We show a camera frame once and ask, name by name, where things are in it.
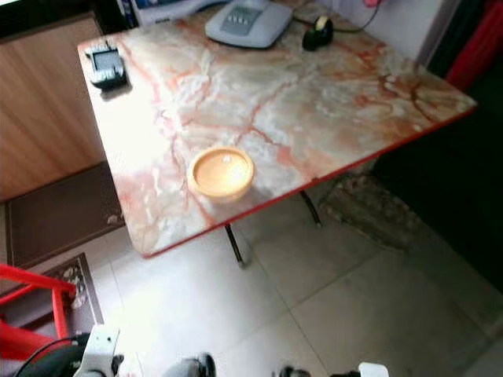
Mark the brown doormat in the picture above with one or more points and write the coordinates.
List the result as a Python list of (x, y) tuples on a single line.
[(55, 216)]

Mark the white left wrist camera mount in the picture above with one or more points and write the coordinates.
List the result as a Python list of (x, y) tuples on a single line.
[(100, 349)]

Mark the robot right leg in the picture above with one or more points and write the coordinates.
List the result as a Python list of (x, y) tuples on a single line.
[(292, 371)]

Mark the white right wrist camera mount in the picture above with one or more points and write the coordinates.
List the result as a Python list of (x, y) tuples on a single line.
[(372, 370)]

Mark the marble-top table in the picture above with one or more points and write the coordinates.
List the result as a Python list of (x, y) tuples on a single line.
[(314, 110)]

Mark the blue white carton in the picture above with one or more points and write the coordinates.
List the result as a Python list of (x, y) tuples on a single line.
[(157, 4)]

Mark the red fabric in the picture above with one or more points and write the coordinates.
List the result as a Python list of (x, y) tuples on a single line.
[(475, 47)]

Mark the robot leg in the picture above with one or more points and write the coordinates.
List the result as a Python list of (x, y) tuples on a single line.
[(189, 366), (292, 371)]

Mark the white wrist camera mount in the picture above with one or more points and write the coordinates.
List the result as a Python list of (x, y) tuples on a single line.
[(372, 370), (100, 349)]

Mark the brown floral-edged rug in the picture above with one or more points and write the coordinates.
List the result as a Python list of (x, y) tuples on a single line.
[(85, 287)]

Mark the black handheld device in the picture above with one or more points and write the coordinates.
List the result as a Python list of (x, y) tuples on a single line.
[(107, 66)]

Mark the wooden cabinet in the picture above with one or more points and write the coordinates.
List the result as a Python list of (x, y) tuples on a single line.
[(39, 110)]

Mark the grey desk appliance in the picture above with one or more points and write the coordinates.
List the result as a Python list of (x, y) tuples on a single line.
[(247, 22)]

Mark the robot left leg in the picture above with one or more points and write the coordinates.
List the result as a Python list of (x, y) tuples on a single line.
[(189, 366)]

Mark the black tape dispenser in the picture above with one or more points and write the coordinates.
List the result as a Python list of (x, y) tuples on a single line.
[(318, 33)]

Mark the orange round bowl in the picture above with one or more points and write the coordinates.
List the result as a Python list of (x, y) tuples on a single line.
[(221, 174)]

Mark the grey patterned mat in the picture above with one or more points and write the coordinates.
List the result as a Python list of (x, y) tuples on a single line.
[(369, 208)]

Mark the red plastic stool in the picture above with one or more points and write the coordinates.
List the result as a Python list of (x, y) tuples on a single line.
[(31, 314)]

